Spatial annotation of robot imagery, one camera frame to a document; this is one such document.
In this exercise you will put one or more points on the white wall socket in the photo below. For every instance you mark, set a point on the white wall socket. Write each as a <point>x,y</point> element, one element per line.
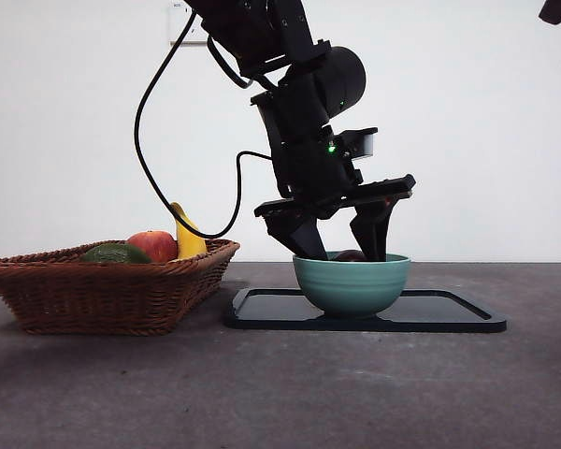
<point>177,28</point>

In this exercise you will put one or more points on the brown wicker basket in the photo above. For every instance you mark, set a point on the brown wicker basket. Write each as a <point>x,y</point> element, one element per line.
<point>98,299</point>

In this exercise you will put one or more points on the teal ribbed bowl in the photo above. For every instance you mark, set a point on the teal ribbed bowl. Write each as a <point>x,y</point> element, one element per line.
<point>350,285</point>

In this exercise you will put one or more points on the green avocado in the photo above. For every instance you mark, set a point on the green avocado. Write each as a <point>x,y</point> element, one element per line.
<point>114,255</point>

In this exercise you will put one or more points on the red yellow apple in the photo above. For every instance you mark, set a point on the red yellow apple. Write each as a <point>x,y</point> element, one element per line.
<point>156,245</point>

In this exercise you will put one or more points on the dark purple plum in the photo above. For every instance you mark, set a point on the dark purple plum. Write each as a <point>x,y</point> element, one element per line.
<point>350,256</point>

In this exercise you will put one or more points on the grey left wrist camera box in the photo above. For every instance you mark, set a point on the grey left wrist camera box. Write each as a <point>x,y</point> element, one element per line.
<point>362,142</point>

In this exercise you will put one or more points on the black rectangular tray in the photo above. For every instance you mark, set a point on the black rectangular tray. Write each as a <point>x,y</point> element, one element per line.
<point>271,313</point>

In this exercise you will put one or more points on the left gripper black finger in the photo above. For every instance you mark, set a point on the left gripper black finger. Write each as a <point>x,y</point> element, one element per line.
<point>304,238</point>
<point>374,234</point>

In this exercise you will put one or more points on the yellow banana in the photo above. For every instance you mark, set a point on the yellow banana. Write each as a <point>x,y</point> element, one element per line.
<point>187,245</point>

